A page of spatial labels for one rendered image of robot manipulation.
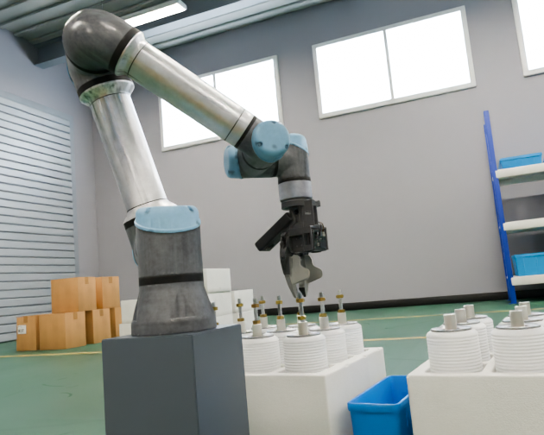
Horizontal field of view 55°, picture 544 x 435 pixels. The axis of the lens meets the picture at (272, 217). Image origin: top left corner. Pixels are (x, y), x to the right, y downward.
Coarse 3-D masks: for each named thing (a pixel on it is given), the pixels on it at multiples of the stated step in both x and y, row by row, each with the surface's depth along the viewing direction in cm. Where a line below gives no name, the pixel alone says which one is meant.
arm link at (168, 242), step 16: (144, 208) 93; (160, 208) 92; (176, 208) 92; (192, 208) 95; (144, 224) 92; (160, 224) 91; (176, 224) 91; (192, 224) 94; (144, 240) 92; (160, 240) 91; (176, 240) 91; (192, 240) 93; (144, 256) 91; (160, 256) 90; (176, 256) 91; (192, 256) 92; (144, 272) 91; (160, 272) 90; (176, 272) 90; (192, 272) 92
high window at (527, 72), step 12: (516, 0) 597; (528, 0) 592; (540, 0) 587; (516, 12) 596; (528, 12) 590; (540, 12) 586; (516, 24) 595; (528, 24) 589; (540, 24) 585; (528, 36) 588; (540, 36) 584; (528, 48) 587; (540, 48) 583; (528, 60) 586; (540, 60) 582; (528, 72) 586; (540, 72) 582
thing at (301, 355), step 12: (324, 336) 115; (288, 348) 112; (300, 348) 111; (312, 348) 111; (324, 348) 113; (288, 360) 113; (300, 360) 111; (312, 360) 111; (324, 360) 113; (288, 372) 112; (300, 372) 111; (312, 372) 110
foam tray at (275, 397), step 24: (360, 360) 123; (264, 384) 111; (288, 384) 108; (312, 384) 106; (336, 384) 109; (360, 384) 121; (264, 408) 111; (288, 408) 108; (312, 408) 105; (336, 408) 107; (264, 432) 110; (288, 432) 108; (312, 432) 105; (336, 432) 106
